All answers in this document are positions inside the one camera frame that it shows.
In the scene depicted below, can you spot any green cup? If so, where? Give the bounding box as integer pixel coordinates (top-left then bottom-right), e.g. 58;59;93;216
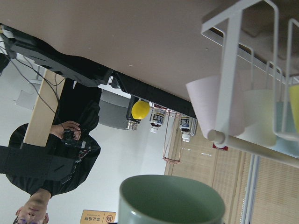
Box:
118;175;225;224

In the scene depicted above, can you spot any pink cup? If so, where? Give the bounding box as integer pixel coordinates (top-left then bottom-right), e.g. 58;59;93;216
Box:
186;75;245;138

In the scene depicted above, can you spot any cream white cup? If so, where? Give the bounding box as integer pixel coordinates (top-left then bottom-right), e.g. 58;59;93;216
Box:
238;89;276;147

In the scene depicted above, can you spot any light blue cup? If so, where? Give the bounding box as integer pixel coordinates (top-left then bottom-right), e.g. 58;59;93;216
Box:
271;100;299;156

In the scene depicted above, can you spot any yellow cup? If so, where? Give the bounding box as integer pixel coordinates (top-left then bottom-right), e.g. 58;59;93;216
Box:
289;84;299;132

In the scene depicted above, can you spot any sauce bottle white label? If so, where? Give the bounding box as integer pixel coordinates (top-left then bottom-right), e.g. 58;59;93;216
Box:
149;107;166;133

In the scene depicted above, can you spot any yellow lemon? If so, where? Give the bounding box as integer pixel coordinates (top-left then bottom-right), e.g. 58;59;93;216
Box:
131;100;150;119

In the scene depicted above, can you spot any red cylinder can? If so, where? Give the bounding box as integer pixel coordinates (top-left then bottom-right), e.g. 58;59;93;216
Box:
212;143;228;151

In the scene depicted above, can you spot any person in black jacket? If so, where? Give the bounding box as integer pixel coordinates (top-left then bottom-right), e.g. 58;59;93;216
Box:
6;79;102;224

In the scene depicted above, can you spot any white wire cup rack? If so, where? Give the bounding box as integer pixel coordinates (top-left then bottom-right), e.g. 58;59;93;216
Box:
201;0;299;168

